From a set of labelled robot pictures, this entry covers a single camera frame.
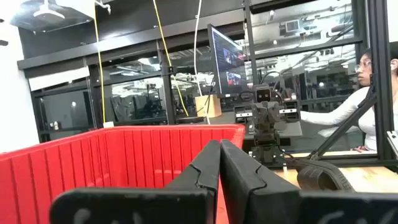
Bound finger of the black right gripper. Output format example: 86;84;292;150
266;101;280;130
252;102;267;130

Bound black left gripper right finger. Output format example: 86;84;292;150
220;139;398;224

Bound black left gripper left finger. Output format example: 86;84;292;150
49;139;221;224

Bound black slide sandal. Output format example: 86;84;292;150
297;158;355;192

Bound red plastic bin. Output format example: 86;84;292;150
0;124;246;224

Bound person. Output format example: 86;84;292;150
300;48;398;153

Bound cardboard box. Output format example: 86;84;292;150
195;94;222;118

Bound computer monitor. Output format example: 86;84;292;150
207;24;249;99

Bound white ceiling fixture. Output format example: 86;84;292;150
32;0;66;21

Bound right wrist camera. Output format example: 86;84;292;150
254;85;273;103

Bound black aluminium rig frame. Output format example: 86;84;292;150
310;0;398;172

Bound white cable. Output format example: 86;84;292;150
192;0;211;125

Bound yellow cable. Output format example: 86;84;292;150
93;12;107;124
151;0;190;118

